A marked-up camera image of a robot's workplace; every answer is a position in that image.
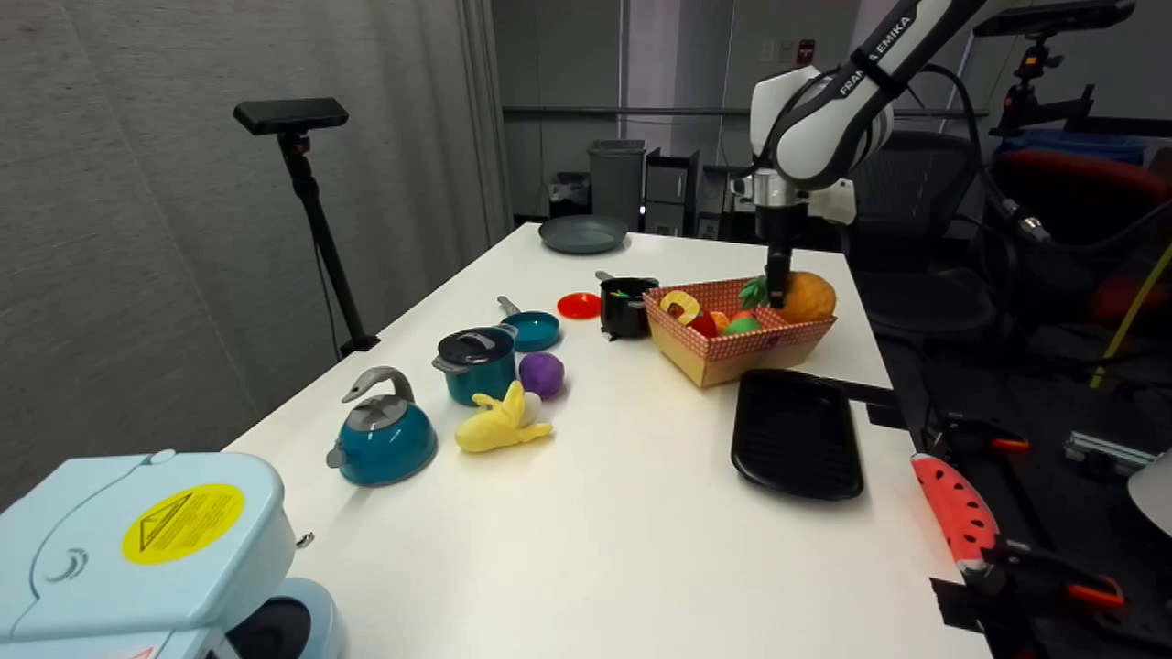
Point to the grey round plate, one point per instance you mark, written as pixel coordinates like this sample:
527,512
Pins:
582,236

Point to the teal toy frying pan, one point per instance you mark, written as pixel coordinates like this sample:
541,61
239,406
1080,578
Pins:
532,330

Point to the light blue toy appliance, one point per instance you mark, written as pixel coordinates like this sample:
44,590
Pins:
160,559

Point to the red round lid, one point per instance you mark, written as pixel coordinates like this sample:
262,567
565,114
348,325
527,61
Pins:
578,305

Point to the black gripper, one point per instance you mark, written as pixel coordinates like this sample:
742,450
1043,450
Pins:
776,227

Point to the watermelon slice plush toy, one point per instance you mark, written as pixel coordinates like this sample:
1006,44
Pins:
956,507

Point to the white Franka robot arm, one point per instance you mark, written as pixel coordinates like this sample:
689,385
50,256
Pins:
815,125

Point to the orange handled clamp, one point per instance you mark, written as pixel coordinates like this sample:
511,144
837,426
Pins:
1047,578

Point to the orange pineapple plush toy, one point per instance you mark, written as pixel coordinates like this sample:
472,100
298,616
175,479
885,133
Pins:
808,296

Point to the red office chair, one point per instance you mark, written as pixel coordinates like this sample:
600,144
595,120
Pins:
1074,224

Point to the purple plush ball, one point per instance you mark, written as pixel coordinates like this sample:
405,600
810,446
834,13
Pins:
544,374

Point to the yellow banana plush toy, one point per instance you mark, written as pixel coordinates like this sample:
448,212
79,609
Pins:
498,423

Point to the black plastic tray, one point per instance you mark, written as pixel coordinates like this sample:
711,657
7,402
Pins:
794,437

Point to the red checkered cardboard box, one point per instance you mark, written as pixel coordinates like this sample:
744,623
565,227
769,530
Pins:
729,338

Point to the teal toy pot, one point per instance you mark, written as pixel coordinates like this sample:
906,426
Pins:
478,365

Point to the black square cup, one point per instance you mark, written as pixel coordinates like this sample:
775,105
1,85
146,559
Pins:
622,310

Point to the green leafy plush toy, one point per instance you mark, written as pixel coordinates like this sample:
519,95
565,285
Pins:
755,293

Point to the yellow red ring plush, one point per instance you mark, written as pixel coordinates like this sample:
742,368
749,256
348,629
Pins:
682,305

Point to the grey trash bin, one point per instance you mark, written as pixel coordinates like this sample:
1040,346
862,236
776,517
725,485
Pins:
616,178

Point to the teal toy kettle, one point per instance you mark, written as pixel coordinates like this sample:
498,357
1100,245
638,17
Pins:
387,434

